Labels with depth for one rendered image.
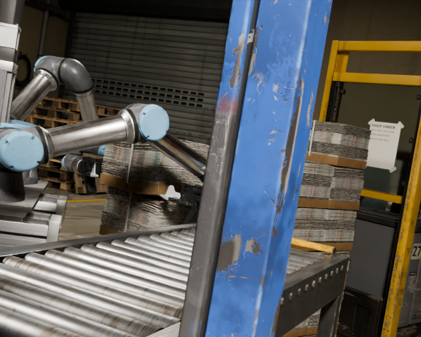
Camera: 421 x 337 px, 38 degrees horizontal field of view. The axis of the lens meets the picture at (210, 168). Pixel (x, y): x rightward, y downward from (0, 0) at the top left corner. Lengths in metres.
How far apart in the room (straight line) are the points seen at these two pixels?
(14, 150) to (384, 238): 2.62
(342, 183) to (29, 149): 1.96
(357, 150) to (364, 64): 6.12
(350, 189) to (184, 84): 7.23
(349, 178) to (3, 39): 1.98
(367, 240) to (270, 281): 3.36
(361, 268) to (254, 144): 3.42
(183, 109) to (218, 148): 9.76
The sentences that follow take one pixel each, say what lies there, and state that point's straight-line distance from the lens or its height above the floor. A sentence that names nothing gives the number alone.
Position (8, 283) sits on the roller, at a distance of 1.16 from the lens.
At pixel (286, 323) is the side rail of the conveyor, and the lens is 1.48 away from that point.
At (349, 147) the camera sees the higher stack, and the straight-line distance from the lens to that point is 3.35.
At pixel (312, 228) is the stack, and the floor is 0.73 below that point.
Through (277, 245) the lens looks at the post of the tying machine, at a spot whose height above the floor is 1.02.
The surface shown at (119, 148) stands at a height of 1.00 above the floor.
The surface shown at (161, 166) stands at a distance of 2.38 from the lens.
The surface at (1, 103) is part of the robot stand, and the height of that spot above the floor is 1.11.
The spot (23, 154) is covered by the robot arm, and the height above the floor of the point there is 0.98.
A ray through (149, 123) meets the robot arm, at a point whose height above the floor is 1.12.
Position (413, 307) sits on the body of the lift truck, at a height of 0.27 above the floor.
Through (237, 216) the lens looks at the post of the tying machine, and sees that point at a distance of 0.59.
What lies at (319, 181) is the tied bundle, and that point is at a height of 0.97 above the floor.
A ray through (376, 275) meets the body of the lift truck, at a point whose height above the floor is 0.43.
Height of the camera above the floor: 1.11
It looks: 3 degrees down
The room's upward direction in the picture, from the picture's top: 9 degrees clockwise
